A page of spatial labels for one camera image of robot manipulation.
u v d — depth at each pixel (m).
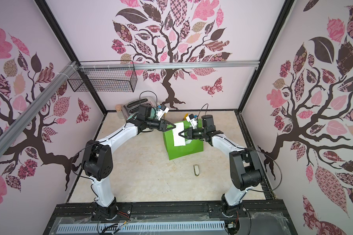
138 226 0.70
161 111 0.79
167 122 0.78
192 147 0.88
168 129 0.79
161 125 0.76
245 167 0.47
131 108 0.98
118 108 1.09
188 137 0.76
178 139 0.83
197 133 0.76
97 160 0.50
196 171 0.85
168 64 0.94
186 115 1.17
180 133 0.83
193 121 0.81
